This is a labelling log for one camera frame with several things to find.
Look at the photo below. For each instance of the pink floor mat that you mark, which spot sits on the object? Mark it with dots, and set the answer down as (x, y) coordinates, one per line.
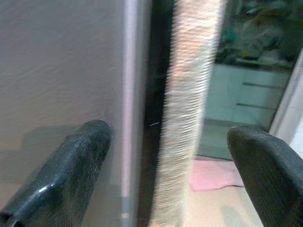
(213, 175)

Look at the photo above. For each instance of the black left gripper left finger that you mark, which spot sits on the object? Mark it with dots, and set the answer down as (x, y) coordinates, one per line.
(71, 170)

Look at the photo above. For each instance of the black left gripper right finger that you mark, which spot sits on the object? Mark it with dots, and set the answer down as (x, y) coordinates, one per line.
(272, 175)

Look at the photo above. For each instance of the white door frame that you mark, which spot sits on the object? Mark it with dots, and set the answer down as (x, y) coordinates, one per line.
(291, 106)

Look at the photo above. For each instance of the grey panel with silver edge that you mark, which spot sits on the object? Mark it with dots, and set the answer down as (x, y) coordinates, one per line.
(59, 59)

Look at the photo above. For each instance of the beige fuzzy hanging strip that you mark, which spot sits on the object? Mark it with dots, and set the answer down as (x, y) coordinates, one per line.
(187, 94)

